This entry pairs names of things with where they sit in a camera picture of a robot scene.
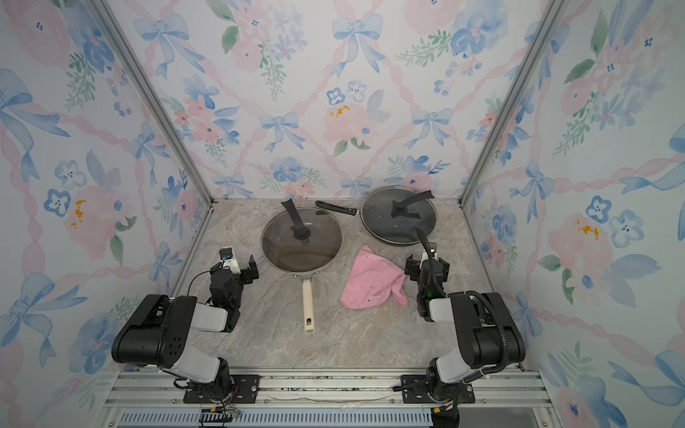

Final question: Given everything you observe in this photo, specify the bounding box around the pink cloth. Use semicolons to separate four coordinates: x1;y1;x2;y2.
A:
340;245;409;310

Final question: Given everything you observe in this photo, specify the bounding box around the glass pot lid black handle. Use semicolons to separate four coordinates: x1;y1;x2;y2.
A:
260;198;344;276

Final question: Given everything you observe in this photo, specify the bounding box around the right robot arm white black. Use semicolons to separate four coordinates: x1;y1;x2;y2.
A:
401;255;526;404

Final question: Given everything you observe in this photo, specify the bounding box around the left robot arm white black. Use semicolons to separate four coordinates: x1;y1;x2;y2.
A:
112;248;260;405

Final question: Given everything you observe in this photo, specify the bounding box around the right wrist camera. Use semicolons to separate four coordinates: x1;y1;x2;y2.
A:
426;242;439;261

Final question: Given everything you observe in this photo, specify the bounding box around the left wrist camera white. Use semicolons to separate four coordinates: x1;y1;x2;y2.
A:
219;247;241;275

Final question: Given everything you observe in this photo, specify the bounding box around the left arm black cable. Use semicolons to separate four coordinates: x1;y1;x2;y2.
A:
186;268;215;298

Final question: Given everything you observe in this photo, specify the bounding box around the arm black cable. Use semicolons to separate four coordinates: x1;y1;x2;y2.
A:
186;268;215;298
414;225;509;376

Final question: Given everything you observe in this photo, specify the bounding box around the dark pot black handle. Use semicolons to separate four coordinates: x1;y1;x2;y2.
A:
314;185;438;247

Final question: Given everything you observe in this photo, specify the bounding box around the frying pan beige handle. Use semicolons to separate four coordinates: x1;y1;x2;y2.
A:
260;205;344;333

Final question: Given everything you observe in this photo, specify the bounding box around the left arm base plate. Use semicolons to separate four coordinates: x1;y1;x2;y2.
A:
183;374;262;405

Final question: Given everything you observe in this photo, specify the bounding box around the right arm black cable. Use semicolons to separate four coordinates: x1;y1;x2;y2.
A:
414;225;509;376

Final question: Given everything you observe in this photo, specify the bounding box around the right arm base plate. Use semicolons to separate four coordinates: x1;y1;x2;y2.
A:
392;374;476;406

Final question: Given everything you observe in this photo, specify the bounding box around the aluminium mounting rail frame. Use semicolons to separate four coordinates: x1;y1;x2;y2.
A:
95;367;561;427

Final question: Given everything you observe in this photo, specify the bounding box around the right corner aluminium post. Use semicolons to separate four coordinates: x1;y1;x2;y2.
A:
458;0;567;209

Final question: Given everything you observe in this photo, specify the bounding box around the corner aluminium post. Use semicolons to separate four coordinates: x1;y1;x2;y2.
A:
458;0;567;209
85;1;216;204

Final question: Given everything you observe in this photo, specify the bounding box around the left corner aluminium post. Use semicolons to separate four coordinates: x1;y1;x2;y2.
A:
85;1;216;204

